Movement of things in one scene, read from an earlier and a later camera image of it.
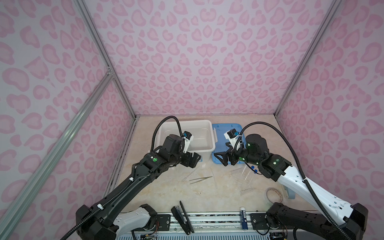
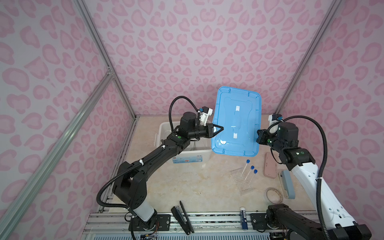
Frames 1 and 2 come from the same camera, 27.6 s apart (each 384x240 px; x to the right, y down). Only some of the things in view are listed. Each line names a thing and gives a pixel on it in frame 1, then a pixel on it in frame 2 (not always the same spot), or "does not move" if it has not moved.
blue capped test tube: (255, 171) does not move
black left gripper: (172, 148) to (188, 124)
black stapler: (181, 215) does not move
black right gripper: (225, 157) to (261, 137)
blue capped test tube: (252, 167) does not move
